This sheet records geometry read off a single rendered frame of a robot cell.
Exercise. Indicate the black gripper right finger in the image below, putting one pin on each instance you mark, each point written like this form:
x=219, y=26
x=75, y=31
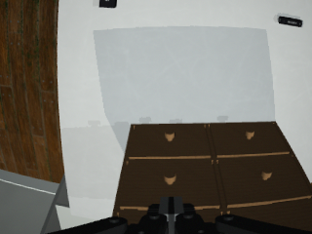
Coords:
x=184, y=214

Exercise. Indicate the black 9v battery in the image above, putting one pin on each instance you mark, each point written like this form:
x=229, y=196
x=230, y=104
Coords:
x=107, y=3

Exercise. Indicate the brown wooden drawer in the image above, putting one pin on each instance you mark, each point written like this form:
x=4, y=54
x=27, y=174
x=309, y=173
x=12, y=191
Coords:
x=296, y=215
x=252, y=181
x=135, y=218
x=170, y=142
x=232, y=140
x=147, y=181

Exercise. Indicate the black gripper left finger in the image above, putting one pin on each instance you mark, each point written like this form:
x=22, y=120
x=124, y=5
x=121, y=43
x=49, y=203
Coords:
x=160, y=214

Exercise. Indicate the brown wooden chest of drawers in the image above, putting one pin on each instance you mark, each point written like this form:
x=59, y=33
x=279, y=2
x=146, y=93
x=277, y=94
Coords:
x=222, y=207

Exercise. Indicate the black aa battery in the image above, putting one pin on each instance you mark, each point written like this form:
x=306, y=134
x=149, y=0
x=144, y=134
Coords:
x=290, y=21

